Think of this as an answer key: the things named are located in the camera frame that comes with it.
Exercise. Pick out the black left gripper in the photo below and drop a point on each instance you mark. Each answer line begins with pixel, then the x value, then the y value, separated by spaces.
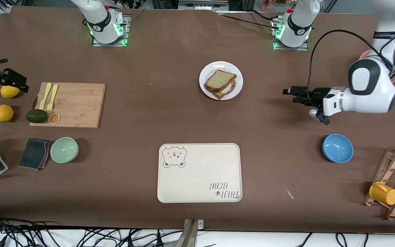
pixel 315 94

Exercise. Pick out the fried egg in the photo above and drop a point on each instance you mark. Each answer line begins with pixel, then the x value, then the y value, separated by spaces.
pixel 230 88

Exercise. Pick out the toast with fried egg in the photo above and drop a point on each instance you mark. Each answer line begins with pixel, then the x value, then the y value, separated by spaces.
pixel 219 95

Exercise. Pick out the plain brown bread slice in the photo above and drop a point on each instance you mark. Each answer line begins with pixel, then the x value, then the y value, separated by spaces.
pixel 219 79

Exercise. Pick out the round white plate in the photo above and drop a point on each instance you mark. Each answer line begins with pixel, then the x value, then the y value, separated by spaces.
pixel 218 67

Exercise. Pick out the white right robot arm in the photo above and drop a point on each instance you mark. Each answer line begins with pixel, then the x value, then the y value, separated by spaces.
pixel 98 17

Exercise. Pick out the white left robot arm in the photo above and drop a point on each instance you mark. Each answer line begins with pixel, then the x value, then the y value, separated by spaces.
pixel 372 92

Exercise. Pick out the yellow lemon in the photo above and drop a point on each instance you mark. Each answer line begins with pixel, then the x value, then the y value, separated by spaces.
pixel 3 113
pixel 9 92

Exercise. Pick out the yellow plastic knife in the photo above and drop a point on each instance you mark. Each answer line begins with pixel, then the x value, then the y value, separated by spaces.
pixel 45 96

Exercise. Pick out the yellow plastic fork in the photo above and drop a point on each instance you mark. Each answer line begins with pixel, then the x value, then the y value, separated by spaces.
pixel 53 94

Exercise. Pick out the dark green avocado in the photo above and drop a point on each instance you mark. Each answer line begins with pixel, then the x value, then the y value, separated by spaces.
pixel 36 116

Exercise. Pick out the orange fruit slice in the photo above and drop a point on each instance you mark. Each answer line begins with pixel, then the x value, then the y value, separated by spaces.
pixel 54 118

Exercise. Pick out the wooden cutting board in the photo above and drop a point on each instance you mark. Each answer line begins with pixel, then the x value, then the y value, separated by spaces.
pixel 74 103

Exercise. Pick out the blue bowl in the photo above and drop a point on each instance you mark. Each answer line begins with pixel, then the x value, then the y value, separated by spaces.
pixel 337 148

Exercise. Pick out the dark grey folded cloth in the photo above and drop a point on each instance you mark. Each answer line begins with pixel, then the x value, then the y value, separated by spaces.
pixel 33 153

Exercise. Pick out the pink folded cloth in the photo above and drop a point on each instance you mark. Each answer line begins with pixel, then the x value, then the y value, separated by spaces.
pixel 48 154

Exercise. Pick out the pale green bowl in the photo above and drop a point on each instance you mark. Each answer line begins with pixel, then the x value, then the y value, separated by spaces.
pixel 64 150

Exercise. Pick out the colourful background clutter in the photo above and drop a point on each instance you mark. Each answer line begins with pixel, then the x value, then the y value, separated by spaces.
pixel 273 2

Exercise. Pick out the small white paper scrap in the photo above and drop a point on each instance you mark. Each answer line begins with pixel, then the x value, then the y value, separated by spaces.
pixel 289 193

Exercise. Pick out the wooden mug rack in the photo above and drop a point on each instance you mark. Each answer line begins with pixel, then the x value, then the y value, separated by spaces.
pixel 394 161

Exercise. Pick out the yellow mug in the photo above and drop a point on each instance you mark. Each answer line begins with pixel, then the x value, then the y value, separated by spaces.
pixel 384 193

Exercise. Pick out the beige bear print tray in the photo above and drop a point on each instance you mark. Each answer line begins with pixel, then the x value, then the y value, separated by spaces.
pixel 199 178

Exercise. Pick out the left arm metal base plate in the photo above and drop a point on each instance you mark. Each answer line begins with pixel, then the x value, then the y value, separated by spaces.
pixel 303 47

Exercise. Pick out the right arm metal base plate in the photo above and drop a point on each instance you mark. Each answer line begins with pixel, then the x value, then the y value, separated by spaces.
pixel 126 34

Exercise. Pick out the grey metal beam bracket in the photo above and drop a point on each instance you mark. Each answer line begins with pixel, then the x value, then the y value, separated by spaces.
pixel 190 236

